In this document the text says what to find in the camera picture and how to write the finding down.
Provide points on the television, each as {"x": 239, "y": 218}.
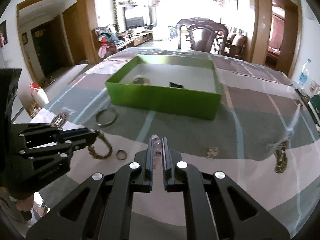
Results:
{"x": 134, "y": 22}

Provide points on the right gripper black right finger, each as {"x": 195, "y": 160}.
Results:
{"x": 169, "y": 160}

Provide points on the person's left hand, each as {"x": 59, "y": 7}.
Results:
{"x": 26, "y": 204}

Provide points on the silver bangle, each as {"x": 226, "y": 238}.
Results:
{"x": 106, "y": 117}

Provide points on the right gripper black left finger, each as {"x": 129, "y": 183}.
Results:
{"x": 144, "y": 180}

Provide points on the plastic water bottle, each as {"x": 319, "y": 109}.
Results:
{"x": 303, "y": 75}

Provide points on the dark wooden chair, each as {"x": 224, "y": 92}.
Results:
{"x": 203, "y": 33}

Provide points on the small gold charm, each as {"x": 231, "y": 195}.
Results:
{"x": 212, "y": 152}

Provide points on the green book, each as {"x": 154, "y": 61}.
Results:
{"x": 314, "y": 104}

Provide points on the plaid bed sheet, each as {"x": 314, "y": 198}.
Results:
{"x": 259, "y": 112}

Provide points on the wooden bench with clothes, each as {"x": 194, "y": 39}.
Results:
{"x": 110, "y": 41}

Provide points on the green cardboard box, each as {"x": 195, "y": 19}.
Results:
{"x": 143, "y": 83}

